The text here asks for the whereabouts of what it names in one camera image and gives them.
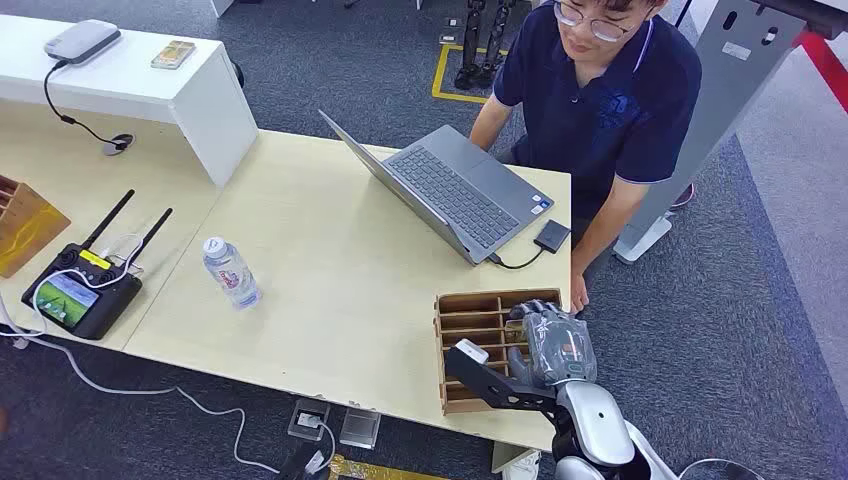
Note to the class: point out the person's left hand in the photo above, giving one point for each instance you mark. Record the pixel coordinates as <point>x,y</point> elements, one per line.
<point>578,291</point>

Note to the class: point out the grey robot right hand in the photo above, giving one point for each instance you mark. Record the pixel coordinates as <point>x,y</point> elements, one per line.
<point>560,348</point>

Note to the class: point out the person's right forearm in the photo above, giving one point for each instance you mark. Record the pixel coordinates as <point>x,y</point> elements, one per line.
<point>489,126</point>

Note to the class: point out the person's left forearm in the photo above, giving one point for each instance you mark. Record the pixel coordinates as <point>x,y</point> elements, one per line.
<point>606,228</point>

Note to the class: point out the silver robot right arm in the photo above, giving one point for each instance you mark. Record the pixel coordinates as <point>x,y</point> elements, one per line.
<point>596,417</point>

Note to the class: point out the wooden compartment card organizer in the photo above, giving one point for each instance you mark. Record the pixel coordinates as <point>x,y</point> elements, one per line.
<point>474,321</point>

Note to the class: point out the person's shoe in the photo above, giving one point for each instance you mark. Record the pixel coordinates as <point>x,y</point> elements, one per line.
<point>684,197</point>

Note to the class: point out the person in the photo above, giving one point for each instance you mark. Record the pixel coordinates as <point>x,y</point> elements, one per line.
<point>596,112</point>

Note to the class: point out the person's glasses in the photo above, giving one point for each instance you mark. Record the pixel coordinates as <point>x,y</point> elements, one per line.
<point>599,26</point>

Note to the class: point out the small patterned card pack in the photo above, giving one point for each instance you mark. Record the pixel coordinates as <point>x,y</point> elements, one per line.
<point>173,55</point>

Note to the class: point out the small black external drive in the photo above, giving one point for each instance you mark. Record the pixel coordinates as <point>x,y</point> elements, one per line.
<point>552,236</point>

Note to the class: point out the white shoe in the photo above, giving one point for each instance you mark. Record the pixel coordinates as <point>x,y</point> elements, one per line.
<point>524,467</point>

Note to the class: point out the grey open laptop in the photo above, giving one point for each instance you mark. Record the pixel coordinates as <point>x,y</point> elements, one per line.
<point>457,192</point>

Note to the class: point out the clear socket cover plate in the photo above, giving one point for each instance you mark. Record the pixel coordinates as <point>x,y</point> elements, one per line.
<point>360,428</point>

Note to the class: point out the grey metal stand column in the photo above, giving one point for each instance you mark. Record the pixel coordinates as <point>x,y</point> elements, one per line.
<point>702,112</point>

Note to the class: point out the gold floor tape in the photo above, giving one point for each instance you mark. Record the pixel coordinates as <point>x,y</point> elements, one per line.
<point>371,472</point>

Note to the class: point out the floor socket box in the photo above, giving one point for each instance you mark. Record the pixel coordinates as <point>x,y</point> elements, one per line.
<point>308,419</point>

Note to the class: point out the black robot leg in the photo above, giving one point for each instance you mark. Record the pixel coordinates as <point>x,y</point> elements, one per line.
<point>495,43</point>
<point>470,46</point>

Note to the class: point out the clear plastic water bottle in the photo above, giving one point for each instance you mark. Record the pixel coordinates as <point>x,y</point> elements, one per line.
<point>232,275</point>

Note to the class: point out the red bar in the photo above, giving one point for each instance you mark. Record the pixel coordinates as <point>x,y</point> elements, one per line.
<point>828,66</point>

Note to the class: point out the black controller with antennas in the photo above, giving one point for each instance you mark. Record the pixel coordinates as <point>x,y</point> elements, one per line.
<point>86,298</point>

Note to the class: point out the white desk riser shelf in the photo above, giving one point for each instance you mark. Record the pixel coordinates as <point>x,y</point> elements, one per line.
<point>132,89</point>

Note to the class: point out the brown wooden slotted box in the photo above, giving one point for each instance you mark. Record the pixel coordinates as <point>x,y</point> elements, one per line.
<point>26,228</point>

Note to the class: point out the grey flat router device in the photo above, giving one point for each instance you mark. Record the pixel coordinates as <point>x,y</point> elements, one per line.
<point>83,41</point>

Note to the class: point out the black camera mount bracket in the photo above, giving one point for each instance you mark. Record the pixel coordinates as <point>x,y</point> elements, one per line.
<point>493,387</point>

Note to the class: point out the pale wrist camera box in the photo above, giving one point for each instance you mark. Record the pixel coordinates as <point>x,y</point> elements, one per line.
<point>472,351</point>

